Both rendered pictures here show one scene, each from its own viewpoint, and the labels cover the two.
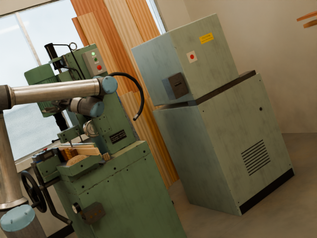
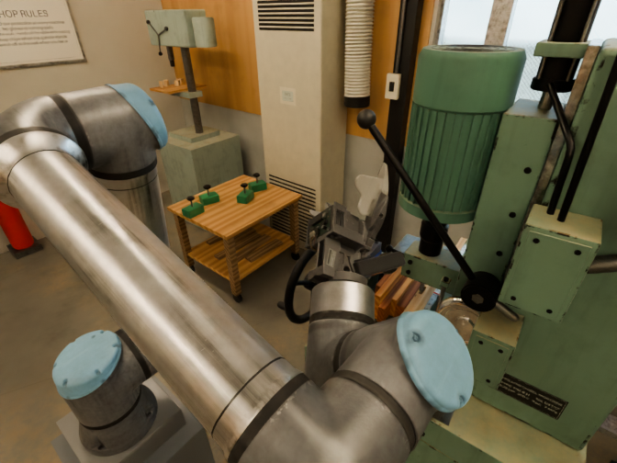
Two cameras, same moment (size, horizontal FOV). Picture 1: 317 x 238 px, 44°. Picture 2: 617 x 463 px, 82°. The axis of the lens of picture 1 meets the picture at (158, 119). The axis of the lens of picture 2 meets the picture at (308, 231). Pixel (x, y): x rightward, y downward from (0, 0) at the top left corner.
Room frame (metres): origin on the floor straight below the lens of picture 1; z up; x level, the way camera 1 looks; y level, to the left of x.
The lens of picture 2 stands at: (2.00, 0.06, 1.56)
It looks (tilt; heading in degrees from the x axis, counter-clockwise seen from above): 32 degrees down; 68
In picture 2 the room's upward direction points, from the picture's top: 1 degrees counter-clockwise
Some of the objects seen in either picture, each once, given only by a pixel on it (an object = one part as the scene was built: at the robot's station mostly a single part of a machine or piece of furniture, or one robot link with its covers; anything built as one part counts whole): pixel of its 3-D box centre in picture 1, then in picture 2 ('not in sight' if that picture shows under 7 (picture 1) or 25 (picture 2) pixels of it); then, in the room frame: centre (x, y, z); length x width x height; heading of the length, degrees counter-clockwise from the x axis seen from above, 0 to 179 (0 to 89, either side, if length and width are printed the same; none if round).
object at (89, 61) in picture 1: (94, 62); not in sight; (2.58, 0.25, 1.40); 0.10 x 0.06 x 0.16; 121
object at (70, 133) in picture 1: (70, 135); (433, 269); (2.54, 0.57, 1.03); 0.14 x 0.07 x 0.09; 121
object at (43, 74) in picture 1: (46, 90); (454, 136); (2.53, 0.59, 1.35); 0.18 x 0.18 x 0.31
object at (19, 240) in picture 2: not in sight; (8, 216); (0.81, 3.00, 0.30); 0.19 x 0.18 x 0.60; 118
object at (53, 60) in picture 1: (54, 56); (574, 29); (2.60, 0.47, 1.54); 0.08 x 0.08 x 0.17; 31
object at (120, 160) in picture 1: (99, 165); (454, 362); (2.59, 0.49, 0.76); 0.57 x 0.45 x 0.09; 121
